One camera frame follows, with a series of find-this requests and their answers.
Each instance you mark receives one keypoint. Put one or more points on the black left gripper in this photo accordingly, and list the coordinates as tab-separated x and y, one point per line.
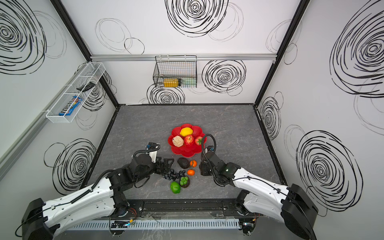
159	165

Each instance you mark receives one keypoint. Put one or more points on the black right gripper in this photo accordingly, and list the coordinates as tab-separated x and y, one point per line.
204	167

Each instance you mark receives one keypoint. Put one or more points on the dark fake avocado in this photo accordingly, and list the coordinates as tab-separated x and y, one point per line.
184	163

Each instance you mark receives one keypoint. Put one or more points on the green fake pepper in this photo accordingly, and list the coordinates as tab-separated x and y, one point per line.
175	188

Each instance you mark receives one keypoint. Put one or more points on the green fake mangosteen half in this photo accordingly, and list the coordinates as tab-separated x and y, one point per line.
184	182

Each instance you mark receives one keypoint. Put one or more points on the red fake apple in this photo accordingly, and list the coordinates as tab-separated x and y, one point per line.
189	140

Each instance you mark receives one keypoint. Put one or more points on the yellow fake lemon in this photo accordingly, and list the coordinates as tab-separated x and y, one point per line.
186	131

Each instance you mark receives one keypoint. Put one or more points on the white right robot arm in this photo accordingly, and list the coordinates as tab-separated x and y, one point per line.
290	205

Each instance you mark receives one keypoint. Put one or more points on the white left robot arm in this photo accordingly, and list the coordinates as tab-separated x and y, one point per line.
105	198

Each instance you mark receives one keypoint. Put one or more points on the dark fake grape bunch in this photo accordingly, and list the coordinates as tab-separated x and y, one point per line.
173	175

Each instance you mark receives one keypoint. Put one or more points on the red flower-shaped fruit bowl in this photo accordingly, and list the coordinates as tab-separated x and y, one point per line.
186	151

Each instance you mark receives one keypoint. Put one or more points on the lower orange fake tangerine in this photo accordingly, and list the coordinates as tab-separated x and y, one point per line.
191	172

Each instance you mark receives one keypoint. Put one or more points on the orange fake tangerine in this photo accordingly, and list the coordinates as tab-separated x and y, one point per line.
191	172
193	164

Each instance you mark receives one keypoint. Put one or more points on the upper orange fake tangerine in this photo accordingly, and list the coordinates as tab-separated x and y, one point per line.
193	164

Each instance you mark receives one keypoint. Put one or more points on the yellow box in basket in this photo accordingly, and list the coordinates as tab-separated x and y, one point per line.
171	83

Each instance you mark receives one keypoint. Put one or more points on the green box in basket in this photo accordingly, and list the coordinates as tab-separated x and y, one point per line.
187	82

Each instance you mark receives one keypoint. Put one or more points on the black remote control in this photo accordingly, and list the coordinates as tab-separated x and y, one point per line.
86	87

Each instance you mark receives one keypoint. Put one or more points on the blue candy packet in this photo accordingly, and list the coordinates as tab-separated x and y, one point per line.
71	106

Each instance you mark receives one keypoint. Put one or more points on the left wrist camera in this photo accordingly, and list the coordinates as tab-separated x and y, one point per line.
152	148

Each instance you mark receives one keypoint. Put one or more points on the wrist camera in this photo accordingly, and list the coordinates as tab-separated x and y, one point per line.
209	149
152	148

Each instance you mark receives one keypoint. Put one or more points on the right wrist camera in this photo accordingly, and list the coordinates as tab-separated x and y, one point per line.
209	149

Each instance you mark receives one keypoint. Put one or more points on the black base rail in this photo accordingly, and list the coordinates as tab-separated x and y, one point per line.
224	207

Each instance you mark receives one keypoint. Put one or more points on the white slotted cable duct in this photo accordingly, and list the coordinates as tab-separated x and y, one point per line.
191	224

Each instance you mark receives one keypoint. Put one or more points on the black wire wall basket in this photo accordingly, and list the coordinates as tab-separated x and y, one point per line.
174	67

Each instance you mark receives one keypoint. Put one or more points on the white wire wall shelf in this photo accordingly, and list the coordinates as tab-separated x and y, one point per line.
93	99

